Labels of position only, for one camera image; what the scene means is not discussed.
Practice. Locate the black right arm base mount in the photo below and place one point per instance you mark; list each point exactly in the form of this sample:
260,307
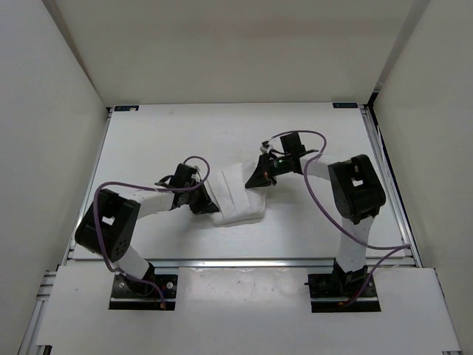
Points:
327,297

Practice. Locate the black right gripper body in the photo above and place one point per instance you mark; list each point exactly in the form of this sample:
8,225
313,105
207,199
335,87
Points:
279,166

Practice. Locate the blue label sticker left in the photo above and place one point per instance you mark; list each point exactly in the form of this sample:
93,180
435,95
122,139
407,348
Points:
126,108

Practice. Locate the white front cover board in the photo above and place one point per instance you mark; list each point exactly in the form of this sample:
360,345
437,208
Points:
257,311

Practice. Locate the aluminium right frame rail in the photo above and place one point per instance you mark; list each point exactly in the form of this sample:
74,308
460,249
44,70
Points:
395,199

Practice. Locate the aluminium table edge rail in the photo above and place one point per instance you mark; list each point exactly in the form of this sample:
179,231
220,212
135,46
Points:
243,263

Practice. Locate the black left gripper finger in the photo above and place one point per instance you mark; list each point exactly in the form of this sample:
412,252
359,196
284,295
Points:
209,209
203,197

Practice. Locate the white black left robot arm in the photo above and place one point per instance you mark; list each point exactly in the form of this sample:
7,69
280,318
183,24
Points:
108,226

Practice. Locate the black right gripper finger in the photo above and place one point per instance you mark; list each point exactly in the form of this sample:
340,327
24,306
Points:
261,182
262,168

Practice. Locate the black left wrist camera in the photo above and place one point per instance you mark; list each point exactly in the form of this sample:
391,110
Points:
184,178

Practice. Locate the blue label sticker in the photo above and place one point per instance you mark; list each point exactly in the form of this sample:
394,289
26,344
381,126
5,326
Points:
126,108
345,105

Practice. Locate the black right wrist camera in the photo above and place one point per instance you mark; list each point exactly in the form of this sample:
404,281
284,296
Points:
291,147

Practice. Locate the white fabric skirt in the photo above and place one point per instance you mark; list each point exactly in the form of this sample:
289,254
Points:
236,204

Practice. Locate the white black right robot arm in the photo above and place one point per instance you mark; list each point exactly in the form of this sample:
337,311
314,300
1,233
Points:
357,193

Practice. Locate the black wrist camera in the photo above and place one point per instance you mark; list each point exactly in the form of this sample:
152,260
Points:
291,147
184,178

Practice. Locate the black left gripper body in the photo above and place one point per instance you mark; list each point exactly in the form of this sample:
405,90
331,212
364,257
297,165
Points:
194,196

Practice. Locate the blue label sticker right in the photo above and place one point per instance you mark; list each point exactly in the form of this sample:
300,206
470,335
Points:
345,105

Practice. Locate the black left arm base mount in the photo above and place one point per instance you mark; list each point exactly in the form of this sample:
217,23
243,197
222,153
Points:
144,297

